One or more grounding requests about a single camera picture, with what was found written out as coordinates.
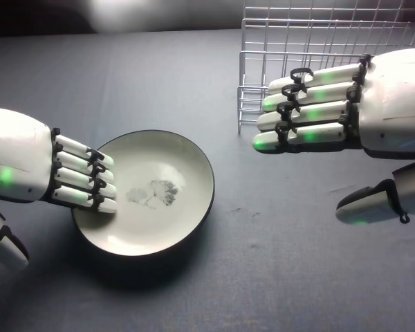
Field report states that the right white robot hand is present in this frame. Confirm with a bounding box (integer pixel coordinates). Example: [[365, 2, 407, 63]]
[[252, 48, 415, 225]]

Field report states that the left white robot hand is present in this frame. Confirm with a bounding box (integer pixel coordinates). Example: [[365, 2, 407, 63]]
[[0, 107, 119, 276]]

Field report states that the grey tablecloth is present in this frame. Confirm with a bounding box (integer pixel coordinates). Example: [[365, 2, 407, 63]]
[[0, 27, 415, 332]]

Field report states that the silver wire dish rack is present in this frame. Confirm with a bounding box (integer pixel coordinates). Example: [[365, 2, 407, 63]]
[[237, 0, 415, 136]]

